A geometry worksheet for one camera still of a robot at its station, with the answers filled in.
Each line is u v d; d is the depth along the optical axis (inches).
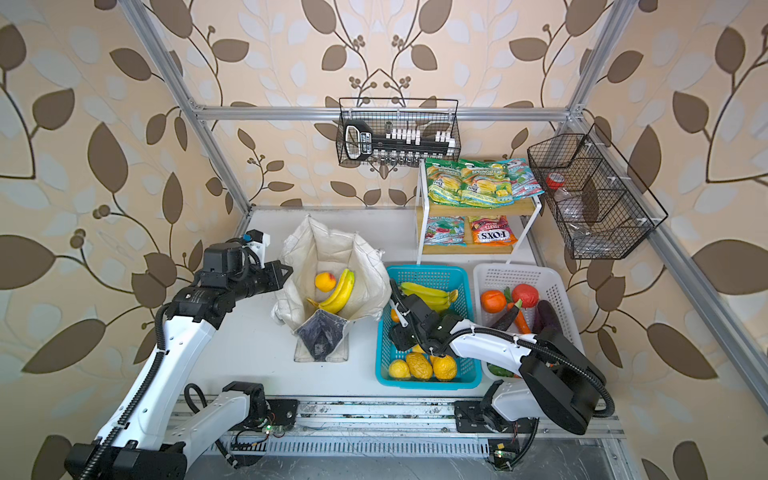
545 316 32.5
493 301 34.3
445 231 35.0
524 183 29.5
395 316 30.3
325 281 36.9
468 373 30.3
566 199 27.4
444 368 30.2
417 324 25.7
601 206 28.7
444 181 30.1
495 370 29.7
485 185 29.3
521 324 34.6
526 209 29.5
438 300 35.7
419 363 31.0
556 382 16.4
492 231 35.0
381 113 35.6
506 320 33.5
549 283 35.8
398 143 32.6
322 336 30.8
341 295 36.6
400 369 30.3
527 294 35.2
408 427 29.0
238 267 23.1
